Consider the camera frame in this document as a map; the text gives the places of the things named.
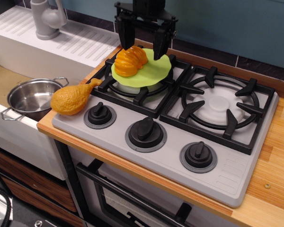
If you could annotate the grey toy stove top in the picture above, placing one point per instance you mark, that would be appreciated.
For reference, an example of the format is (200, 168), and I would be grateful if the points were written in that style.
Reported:
(226, 183)

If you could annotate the orange toy pumpkin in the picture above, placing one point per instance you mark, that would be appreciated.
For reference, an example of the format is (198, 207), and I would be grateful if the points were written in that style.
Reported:
(128, 62)

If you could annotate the right black burner grate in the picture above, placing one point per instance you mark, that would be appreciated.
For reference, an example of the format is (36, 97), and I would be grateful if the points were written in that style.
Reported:
(258, 102)

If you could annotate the toy chicken drumstick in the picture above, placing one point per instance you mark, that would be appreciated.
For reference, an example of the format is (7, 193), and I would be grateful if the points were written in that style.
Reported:
(72, 99)

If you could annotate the white burner disc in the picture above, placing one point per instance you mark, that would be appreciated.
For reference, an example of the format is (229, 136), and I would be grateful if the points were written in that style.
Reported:
(216, 103)
(136, 90)

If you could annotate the white left burner disc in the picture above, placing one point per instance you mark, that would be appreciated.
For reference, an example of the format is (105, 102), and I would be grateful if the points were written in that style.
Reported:
(136, 90)

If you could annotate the grey toy faucet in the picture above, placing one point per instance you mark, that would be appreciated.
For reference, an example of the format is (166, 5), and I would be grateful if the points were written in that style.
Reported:
(47, 21)

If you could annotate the left black stove knob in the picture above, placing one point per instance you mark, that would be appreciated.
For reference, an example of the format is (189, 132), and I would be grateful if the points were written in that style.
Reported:
(99, 116)

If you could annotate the left black burner grate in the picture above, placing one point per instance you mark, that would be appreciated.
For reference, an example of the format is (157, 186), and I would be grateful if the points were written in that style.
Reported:
(145, 102)

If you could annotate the right black stove knob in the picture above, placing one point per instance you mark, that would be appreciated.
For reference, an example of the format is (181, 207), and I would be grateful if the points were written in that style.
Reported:
(198, 157)

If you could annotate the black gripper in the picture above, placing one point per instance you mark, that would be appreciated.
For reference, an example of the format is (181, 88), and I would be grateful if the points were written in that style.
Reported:
(147, 15)

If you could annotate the white toy sink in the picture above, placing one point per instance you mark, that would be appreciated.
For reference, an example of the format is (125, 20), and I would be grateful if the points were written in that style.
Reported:
(69, 58)

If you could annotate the wooden drawer fronts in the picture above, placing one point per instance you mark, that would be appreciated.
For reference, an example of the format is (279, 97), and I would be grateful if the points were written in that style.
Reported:
(39, 190)

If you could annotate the white right burner disc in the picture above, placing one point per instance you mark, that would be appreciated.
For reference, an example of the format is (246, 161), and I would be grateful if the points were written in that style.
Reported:
(216, 103)

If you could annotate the black burner grate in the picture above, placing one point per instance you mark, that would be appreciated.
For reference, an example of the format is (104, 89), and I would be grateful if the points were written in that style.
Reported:
(145, 102)
(258, 102)

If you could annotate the stainless steel pot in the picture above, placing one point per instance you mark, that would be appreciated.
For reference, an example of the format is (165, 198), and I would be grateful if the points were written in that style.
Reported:
(32, 98)

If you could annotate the black stove knob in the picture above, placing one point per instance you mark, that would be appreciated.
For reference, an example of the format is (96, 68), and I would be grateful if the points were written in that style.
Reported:
(198, 157)
(99, 116)
(146, 136)

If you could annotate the oven door with black handle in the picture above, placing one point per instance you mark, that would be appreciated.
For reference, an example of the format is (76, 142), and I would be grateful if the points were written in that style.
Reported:
(126, 207)

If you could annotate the light green plate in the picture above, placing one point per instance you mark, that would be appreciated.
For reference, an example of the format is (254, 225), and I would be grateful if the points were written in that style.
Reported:
(152, 72)

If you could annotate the middle black stove knob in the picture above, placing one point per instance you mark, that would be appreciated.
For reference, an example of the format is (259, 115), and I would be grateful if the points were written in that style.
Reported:
(146, 136)

